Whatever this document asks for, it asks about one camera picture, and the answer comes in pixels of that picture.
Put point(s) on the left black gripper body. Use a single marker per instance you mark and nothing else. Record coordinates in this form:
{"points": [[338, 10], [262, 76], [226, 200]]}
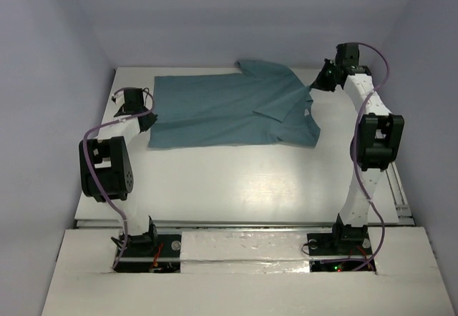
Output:
{"points": [[149, 120]]}

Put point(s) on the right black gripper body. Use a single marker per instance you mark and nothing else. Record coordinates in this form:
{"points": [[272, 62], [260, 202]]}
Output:
{"points": [[332, 68]]}

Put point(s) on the teal t-shirt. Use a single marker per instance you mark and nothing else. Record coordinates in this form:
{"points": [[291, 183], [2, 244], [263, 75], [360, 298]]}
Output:
{"points": [[262, 103]]}

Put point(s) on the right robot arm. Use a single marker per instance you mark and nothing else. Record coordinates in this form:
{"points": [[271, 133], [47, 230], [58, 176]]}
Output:
{"points": [[374, 146]]}

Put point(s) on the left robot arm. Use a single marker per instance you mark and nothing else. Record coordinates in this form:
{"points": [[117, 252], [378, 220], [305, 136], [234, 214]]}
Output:
{"points": [[105, 169]]}

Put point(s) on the white foil-taped centre block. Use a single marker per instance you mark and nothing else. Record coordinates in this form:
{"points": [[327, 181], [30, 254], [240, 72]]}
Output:
{"points": [[243, 252]]}

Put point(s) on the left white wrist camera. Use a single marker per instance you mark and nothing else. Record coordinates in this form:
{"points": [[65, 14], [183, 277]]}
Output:
{"points": [[118, 98]]}

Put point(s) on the aluminium front rail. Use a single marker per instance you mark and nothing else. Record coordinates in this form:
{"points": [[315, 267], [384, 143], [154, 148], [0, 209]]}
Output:
{"points": [[110, 223]]}

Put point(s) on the aluminium rail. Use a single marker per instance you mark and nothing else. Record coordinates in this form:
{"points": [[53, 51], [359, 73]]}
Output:
{"points": [[110, 223], [402, 207]]}

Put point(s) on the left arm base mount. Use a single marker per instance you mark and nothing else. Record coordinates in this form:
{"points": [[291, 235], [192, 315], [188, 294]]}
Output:
{"points": [[145, 254]]}

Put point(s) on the aluminium right side rail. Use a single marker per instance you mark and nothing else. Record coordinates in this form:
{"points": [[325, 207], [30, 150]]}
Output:
{"points": [[402, 207]]}

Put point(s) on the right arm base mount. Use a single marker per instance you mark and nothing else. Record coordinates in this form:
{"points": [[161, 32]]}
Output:
{"points": [[325, 256]]}

